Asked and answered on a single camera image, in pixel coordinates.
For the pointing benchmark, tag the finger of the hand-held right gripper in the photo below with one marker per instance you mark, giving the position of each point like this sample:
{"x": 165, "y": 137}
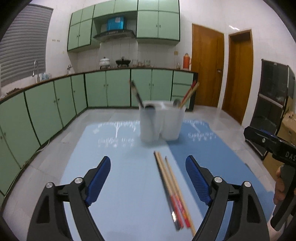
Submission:
{"x": 256, "y": 136}
{"x": 269, "y": 133}

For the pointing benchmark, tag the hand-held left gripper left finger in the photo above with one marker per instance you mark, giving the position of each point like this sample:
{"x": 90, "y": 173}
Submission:
{"x": 97, "y": 183}

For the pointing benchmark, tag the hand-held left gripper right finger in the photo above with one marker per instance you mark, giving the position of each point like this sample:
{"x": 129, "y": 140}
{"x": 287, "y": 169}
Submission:
{"x": 198, "y": 183}

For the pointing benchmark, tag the tan chopstick with red end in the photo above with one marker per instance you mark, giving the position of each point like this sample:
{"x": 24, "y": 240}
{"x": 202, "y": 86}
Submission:
{"x": 189, "y": 93}
{"x": 175, "y": 185}
{"x": 167, "y": 180}

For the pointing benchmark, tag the black chopstick with red end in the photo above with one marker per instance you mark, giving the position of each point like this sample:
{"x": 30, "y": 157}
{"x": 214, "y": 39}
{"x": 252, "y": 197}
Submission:
{"x": 173, "y": 215}

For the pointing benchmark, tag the white two-compartment utensil holder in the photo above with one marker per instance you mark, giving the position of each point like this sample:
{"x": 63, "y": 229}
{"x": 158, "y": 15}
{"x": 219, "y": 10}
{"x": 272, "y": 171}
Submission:
{"x": 171, "y": 125}

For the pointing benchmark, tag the plain bamboo chopstick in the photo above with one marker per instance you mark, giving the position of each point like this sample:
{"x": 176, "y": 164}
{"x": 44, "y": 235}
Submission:
{"x": 194, "y": 91}

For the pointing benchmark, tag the metal spoon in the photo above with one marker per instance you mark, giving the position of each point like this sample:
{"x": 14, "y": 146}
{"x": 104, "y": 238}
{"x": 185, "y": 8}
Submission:
{"x": 177, "y": 102}

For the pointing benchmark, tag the person's right hand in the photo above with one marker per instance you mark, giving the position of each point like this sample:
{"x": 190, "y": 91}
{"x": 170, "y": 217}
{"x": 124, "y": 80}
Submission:
{"x": 279, "y": 185}

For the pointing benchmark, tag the cardboard box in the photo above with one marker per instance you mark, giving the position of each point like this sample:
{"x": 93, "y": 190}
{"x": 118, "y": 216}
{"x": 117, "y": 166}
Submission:
{"x": 289, "y": 125}

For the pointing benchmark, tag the dark blue placemat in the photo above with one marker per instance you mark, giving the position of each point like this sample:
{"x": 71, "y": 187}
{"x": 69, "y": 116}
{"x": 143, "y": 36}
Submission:
{"x": 222, "y": 162}

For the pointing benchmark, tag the light blue placemat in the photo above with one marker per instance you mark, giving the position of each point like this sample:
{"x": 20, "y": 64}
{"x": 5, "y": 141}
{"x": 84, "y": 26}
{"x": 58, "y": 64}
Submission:
{"x": 129, "y": 185}

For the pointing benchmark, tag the black glass-door cabinet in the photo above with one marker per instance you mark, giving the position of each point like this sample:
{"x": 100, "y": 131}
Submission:
{"x": 270, "y": 97}

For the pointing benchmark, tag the green base cabinets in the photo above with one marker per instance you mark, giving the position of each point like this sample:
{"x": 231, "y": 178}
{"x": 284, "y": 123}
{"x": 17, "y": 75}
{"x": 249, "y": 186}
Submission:
{"x": 115, "y": 88}

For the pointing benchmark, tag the red thermos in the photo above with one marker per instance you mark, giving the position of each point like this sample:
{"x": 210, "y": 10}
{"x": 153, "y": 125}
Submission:
{"x": 186, "y": 61}

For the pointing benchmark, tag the small metal tap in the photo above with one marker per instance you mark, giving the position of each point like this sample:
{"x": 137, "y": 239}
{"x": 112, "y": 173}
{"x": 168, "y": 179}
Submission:
{"x": 69, "y": 69}

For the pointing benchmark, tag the bottles beside sink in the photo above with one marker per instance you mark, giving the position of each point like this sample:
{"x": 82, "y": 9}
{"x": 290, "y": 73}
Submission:
{"x": 46, "y": 76}

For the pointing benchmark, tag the white pot with lid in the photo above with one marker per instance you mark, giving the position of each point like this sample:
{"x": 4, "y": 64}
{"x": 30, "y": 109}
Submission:
{"x": 104, "y": 62}

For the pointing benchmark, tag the black wok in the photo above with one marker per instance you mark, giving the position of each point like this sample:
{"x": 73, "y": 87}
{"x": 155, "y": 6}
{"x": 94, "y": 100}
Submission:
{"x": 123, "y": 62}

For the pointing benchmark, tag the row of glass jars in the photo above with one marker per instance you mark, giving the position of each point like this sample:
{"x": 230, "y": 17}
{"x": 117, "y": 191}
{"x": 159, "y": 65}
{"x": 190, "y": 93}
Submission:
{"x": 141, "y": 63}

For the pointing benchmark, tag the metal sink faucet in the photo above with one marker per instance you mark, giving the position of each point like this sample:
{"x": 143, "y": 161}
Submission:
{"x": 35, "y": 69}

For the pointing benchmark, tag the grey window blind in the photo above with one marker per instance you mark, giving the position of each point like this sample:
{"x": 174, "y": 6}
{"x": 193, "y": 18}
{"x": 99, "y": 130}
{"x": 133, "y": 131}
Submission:
{"x": 25, "y": 51}

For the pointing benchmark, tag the range hood with blue film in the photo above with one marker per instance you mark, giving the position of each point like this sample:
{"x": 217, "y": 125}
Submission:
{"x": 115, "y": 24}

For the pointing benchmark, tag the green wall cabinets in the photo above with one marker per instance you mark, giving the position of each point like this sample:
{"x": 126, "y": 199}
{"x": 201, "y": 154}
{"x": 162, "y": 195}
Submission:
{"x": 157, "y": 20}

